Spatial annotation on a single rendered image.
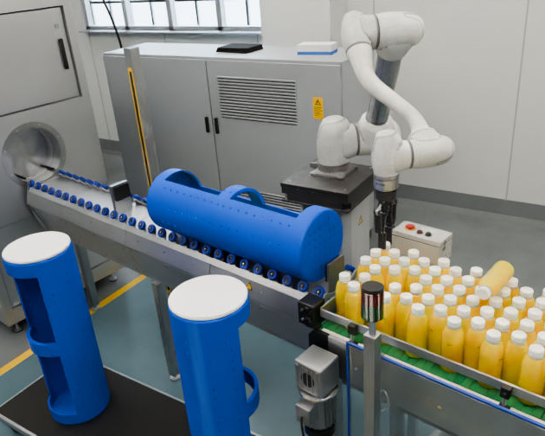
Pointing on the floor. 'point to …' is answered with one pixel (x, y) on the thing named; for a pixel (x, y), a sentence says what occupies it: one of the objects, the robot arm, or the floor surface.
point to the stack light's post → (372, 383)
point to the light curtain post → (143, 117)
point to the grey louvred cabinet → (234, 113)
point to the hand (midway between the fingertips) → (385, 238)
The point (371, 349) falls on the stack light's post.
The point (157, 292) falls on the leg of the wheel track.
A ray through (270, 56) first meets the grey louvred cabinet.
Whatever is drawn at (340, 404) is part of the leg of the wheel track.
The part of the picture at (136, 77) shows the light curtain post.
